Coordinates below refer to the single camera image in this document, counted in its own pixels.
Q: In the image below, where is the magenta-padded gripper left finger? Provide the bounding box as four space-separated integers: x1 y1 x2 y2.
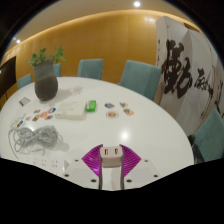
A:
62 143 103 191

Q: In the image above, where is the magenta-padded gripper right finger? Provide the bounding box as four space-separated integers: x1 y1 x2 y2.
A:
119 143 162 191

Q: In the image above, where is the small beige charger block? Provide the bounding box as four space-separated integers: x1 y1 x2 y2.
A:
99 144 124 168

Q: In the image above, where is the white power strip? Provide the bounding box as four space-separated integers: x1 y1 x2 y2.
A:
19 154 70 176

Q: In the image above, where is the round white-rimmed sticker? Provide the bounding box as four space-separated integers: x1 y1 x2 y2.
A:
106 110 120 119

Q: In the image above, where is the flat white box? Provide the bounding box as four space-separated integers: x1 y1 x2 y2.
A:
54 101 88 121

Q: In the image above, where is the small green box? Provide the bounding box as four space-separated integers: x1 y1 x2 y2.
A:
85 100 97 112

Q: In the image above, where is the colourful sticker sheet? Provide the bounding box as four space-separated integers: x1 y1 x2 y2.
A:
11 118 26 130

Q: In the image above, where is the group of teal chairs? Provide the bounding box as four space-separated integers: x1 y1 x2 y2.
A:
16 58 224 164

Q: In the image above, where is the small dark card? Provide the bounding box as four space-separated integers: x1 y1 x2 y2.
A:
18 96 32 107

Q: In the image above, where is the potted plant in grey vase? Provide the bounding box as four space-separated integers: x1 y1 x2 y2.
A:
27 46 67 102

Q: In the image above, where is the white calligraphy folding screen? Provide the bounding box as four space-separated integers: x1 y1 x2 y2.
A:
154 14 224 136

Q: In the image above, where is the coiled grey power cable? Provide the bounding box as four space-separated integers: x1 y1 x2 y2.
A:
8 124 64 160

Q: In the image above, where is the black wall screen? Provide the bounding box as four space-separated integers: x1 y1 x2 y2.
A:
0 55 17 98

